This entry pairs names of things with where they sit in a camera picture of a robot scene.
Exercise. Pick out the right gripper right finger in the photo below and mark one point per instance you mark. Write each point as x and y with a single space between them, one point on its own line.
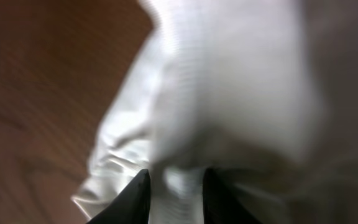
220 206

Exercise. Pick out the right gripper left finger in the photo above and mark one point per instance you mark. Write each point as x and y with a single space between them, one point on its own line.
131 206

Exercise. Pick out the white t-shirt with black tag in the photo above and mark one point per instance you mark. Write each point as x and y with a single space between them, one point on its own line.
221 84

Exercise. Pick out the grey khaki trousers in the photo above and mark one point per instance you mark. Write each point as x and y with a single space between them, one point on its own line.
326 189

